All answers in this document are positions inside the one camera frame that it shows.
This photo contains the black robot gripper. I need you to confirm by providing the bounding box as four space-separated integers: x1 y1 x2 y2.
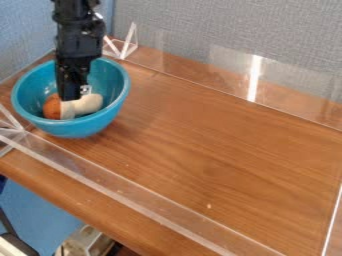
53 10 106 101

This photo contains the plush brown white mushroom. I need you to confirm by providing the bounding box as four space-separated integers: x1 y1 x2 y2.
43 94 103 120

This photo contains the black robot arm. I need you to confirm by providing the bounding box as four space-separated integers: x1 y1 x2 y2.
51 0 106 101

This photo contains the blue plastic bowl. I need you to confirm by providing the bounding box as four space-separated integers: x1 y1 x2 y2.
11 58 131 138

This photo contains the clear acrylic front barrier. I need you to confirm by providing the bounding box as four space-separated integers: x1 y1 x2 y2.
0 103 285 256

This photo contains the clear acrylic barrier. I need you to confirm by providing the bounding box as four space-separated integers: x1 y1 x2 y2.
0 103 285 256
122 45 342 131

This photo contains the clear acrylic back barrier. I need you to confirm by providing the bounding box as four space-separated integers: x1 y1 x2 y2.
122 45 342 131

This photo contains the white object under table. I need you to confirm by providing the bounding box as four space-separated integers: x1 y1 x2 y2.
55 225 115 256

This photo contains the clear acrylic corner bracket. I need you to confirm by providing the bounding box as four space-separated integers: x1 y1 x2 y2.
103 23 139 60

